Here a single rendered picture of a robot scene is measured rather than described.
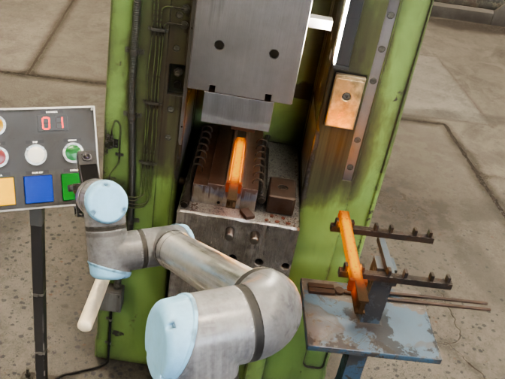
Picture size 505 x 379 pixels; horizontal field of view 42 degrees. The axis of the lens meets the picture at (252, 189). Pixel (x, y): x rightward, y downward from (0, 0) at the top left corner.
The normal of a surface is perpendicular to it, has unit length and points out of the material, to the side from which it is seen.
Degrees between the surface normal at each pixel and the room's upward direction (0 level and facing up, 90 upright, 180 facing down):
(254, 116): 90
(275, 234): 90
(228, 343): 65
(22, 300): 0
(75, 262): 0
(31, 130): 60
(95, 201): 55
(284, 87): 90
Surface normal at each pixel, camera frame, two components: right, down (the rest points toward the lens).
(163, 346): -0.89, -0.03
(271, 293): 0.47, -0.76
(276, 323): 0.61, -0.06
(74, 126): 0.39, 0.05
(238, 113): -0.05, 0.52
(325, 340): 0.15, -0.84
